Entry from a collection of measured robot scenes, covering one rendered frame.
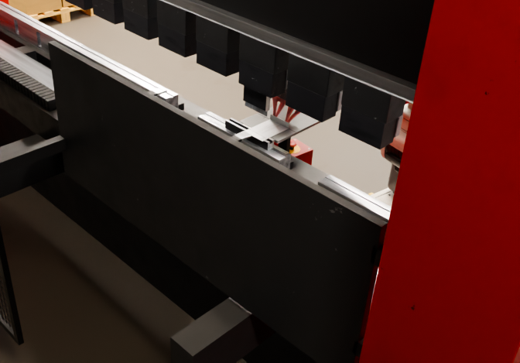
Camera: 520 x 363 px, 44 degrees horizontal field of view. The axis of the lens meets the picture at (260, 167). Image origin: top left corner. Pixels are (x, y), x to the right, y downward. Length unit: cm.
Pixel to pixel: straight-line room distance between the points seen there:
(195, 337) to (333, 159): 253
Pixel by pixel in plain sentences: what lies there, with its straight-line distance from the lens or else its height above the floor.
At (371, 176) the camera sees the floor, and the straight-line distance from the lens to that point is 384.
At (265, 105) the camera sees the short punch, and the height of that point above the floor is 112.
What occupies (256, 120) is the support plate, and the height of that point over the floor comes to 100.
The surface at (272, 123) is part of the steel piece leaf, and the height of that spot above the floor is 100.
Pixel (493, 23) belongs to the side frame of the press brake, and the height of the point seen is 178.
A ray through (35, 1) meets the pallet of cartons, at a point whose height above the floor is 23.
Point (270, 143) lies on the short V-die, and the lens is 208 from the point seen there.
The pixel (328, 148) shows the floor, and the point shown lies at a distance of 405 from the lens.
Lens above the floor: 204
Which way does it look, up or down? 33 degrees down
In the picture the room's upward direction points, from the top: 4 degrees clockwise
